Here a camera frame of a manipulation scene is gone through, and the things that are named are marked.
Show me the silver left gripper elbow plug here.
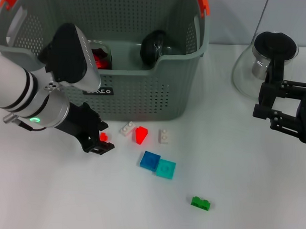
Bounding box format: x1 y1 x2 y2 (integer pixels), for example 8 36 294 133
3 113 18 125

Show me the glass teacup with black holder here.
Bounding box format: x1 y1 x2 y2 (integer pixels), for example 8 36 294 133
86 40 113 70

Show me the dark red curved toy brick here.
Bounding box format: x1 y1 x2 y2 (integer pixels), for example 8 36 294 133
91 49 111 70

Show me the glass carafe with black handle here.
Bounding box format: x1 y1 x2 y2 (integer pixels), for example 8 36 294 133
231 29 300 100

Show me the cyan flat toy brick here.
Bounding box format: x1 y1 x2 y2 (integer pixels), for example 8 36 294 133
155 158 177 180

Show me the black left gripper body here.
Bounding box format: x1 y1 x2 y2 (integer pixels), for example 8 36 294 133
54 100 101 154

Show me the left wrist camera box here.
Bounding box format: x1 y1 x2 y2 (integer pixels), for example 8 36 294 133
37 22 104 91

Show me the grey perforated plastic storage basket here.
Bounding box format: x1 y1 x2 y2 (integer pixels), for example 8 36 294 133
0 0 212 125

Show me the blue flat toy brick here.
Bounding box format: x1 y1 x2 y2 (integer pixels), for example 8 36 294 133
140 150 162 172

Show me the red sloped toy brick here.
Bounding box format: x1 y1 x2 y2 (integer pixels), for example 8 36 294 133
134 126 150 145

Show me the orange-red small toy brick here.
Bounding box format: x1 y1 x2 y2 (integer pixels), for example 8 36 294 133
99 132 112 143

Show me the green toy brick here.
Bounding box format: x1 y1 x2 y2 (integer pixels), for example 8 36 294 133
191 195 212 211

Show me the white toy brick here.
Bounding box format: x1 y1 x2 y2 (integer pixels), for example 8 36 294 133
158 129 172 145
119 121 136 137

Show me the black round object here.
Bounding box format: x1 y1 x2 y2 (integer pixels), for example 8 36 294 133
140 29 175 68

